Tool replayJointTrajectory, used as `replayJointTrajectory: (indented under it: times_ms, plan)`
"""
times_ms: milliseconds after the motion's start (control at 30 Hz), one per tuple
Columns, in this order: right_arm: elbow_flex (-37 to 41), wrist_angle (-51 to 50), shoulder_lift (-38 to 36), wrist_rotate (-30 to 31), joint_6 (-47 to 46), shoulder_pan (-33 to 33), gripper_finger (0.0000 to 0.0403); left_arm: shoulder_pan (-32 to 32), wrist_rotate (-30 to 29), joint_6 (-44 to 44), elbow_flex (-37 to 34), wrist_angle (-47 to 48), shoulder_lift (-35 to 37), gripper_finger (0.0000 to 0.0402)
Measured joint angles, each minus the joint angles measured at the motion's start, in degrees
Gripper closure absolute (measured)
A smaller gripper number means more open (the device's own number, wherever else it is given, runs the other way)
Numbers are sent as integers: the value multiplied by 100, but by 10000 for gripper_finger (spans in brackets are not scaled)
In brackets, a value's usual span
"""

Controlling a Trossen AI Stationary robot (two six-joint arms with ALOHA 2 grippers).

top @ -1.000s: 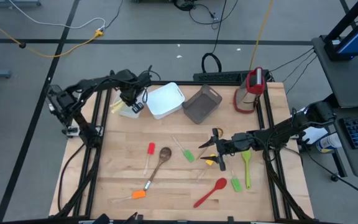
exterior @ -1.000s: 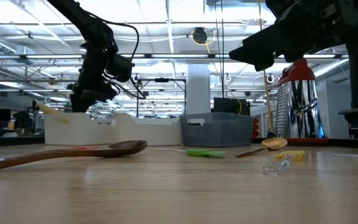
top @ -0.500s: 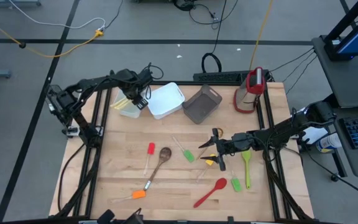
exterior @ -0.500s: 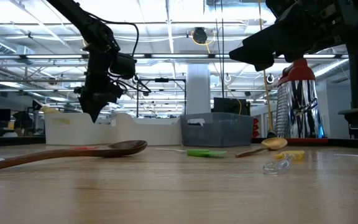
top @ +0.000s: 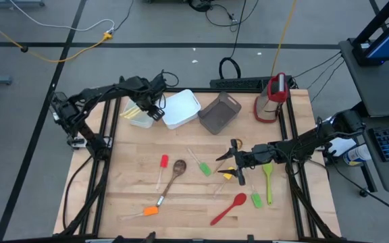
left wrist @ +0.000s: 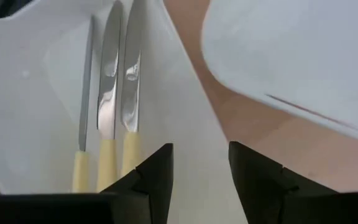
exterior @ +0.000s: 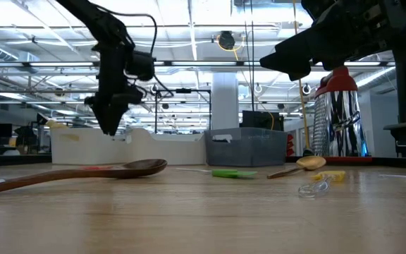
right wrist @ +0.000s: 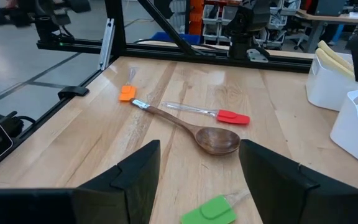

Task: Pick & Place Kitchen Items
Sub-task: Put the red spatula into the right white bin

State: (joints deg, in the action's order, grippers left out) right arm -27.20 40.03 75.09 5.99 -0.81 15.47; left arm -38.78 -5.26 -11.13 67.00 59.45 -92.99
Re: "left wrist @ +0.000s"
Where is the white plastic bin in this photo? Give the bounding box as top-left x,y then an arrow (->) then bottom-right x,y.
0,0 -> 250,224
201,0 -> 358,147

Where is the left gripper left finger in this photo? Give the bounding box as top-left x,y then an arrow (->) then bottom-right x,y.
99,142 -> 174,224

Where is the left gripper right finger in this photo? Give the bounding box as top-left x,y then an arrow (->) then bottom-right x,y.
228,141 -> 338,224

